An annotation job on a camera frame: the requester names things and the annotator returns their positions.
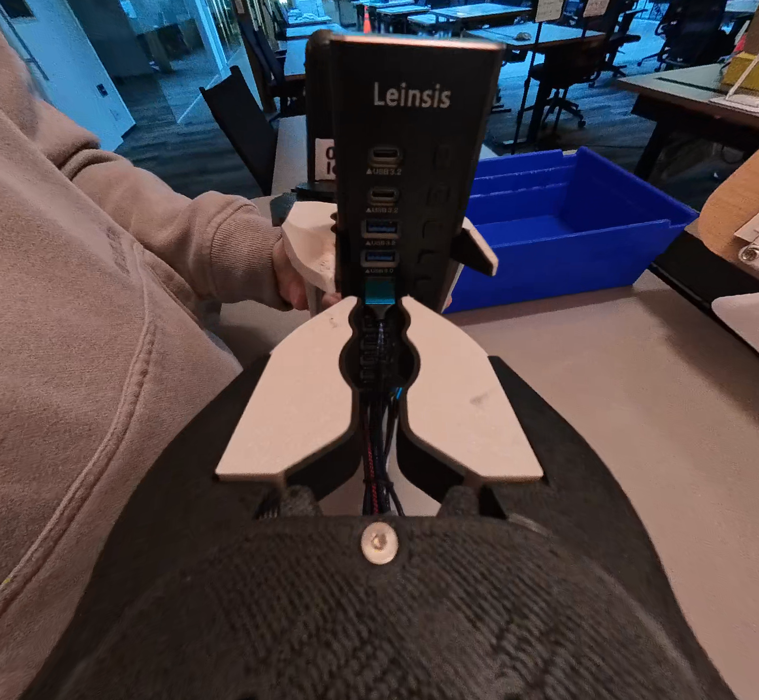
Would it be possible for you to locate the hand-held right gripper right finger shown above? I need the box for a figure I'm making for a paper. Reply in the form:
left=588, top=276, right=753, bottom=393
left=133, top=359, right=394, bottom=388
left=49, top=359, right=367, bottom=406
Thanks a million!
left=396, top=295, right=544, bottom=486

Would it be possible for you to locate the person's beige hoodie torso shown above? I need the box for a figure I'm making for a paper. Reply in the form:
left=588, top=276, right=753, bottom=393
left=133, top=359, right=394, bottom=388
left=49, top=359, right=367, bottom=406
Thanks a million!
left=0, top=30, right=256, bottom=700

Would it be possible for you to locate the person's left hand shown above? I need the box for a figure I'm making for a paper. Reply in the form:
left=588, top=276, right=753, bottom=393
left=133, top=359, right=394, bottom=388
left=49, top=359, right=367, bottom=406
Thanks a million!
left=273, top=238, right=344, bottom=311

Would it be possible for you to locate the bundle of USB cables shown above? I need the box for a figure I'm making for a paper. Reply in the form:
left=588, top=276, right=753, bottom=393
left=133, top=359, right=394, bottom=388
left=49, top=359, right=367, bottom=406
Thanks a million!
left=356, top=278, right=410, bottom=517

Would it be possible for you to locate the grey desk with black legs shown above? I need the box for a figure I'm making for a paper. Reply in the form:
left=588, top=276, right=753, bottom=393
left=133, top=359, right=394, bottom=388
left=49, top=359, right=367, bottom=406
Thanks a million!
left=461, top=21, right=607, bottom=151

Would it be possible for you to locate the person's left forearm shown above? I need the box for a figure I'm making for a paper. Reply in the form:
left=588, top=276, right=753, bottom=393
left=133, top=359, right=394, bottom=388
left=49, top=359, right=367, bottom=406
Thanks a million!
left=65, top=146, right=287, bottom=311

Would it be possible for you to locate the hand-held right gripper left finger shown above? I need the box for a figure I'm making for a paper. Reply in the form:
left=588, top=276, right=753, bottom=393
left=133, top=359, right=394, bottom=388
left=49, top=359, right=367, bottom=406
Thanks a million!
left=215, top=295, right=364, bottom=487

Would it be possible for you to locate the wooden clipboard with papers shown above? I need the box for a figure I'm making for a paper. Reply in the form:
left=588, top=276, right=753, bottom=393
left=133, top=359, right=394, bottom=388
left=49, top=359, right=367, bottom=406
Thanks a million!
left=697, top=152, right=759, bottom=277

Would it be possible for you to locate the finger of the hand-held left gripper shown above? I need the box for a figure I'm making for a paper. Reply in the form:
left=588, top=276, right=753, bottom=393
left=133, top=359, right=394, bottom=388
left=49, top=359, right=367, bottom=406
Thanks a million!
left=444, top=219, right=500, bottom=312
left=281, top=201, right=342, bottom=317

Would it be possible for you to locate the blue plastic bin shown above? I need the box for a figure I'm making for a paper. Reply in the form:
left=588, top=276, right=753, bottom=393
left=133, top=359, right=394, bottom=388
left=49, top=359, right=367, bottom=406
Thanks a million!
left=445, top=146, right=700, bottom=316

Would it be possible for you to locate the yellow box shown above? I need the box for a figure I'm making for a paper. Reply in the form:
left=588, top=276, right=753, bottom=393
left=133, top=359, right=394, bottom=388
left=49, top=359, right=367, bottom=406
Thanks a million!
left=719, top=51, right=759, bottom=92

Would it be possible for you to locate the black office chair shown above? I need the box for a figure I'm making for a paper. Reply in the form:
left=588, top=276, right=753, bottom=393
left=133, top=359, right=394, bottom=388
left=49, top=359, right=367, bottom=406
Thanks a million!
left=643, top=0, right=739, bottom=72

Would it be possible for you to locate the wooden desk with black legs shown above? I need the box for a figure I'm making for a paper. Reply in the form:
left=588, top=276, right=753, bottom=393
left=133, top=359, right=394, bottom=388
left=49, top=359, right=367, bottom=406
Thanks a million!
left=616, top=63, right=759, bottom=181

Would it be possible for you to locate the black usb hub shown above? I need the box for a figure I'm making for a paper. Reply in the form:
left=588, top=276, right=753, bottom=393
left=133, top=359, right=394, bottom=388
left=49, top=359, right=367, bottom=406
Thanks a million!
left=329, top=36, right=506, bottom=312

